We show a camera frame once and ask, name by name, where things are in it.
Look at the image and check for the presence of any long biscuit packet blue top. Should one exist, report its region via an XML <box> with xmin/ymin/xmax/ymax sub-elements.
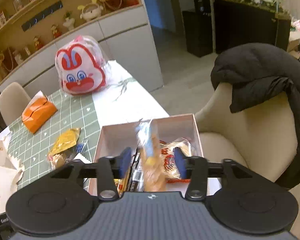
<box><xmin>135</xmin><ymin>119</ymin><xmax>166</xmax><ymax>192</ymax></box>

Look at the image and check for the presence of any round cake orange wrapper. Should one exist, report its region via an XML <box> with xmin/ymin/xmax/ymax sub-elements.
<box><xmin>160</xmin><ymin>138</ymin><xmax>196</xmax><ymax>184</ymax></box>

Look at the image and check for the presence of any black white snack bar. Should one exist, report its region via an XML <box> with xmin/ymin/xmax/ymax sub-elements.
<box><xmin>127</xmin><ymin>148</ymin><xmax>144</xmax><ymax>192</ymax></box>

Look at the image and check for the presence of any chocolate square white wrapper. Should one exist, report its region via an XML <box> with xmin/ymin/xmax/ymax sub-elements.
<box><xmin>73</xmin><ymin>138</ymin><xmax>91</xmax><ymax>164</ymax></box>

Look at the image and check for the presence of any pink cardboard box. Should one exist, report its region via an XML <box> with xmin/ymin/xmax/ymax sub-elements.
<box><xmin>96</xmin><ymin>119</ymin><xmax>208</xmax><ymax>202</ymax></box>

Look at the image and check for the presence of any gold foil snack packet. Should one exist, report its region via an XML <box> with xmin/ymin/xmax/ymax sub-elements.
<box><xmin>49</xmin><ymin>128</ymin><xmax>81</xmax><ymax>157</ymax></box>

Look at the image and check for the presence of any round bread in clear wrapper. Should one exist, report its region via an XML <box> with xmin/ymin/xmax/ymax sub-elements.
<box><xmin>47</xmin><ymin>149</ymin><xmax>77</xmax><ymax>170</ymax></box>

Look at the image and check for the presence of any green checked tablecloth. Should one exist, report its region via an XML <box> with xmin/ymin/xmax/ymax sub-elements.
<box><xmin>8</xmin><ymin>90</ymin><xmax>100</xmax><ymax>189</ymax></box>

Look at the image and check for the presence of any beige armchair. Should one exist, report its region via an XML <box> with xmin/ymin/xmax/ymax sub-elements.
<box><xmin>194</xmin><ymin>83</ymin><xmax>298</xmax><ymax>181</ymax></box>

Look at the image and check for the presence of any orange tissue box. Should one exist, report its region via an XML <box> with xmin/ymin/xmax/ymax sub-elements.
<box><xmin>21</xmin><ymin>91</ymin><xmax>57</xmax><ymax>134</ymax></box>

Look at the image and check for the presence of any white paper bag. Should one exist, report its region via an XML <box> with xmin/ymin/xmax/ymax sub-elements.
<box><xmin>0</xmin><ymin>129</ymin><xmax>24</xmax><ymax>214</ymax></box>

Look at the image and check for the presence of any red white bunny bag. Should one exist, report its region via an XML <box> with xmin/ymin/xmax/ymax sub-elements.
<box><xmin>55</xmin><ymin>35</ymin><xmax>107</xmax><ymax>95</ymax></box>

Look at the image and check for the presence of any black jacket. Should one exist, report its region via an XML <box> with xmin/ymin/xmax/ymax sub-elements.
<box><xmin>211</xmin><ymin>43</ymin><xmax>300</xmax><ymax>189</ymax></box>

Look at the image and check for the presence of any beige dining chair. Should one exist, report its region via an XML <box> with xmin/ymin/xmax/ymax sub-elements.
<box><xmin>0</xmin><ymin>82</ymin><xmax>31</xmax><ymax>126</ymax></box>

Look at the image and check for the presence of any white cabinet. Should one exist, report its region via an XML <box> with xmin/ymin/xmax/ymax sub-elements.
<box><xmin>0</xmin><ymin>4</ymin><xmax>164</xmax><ymax>95</ymax></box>

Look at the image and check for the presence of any white rabbit plush figurine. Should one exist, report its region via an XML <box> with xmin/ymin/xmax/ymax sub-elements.
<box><xmin>77</xmin><ymin>0</ymin><xmax>104</xmax><ymax>22</ymax></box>

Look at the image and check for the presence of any wooden display shelf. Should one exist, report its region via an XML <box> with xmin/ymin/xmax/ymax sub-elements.
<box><xmin>0</xmin><ymin>0</ymin><xmax>141</xmax><ymax>84</ymax></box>

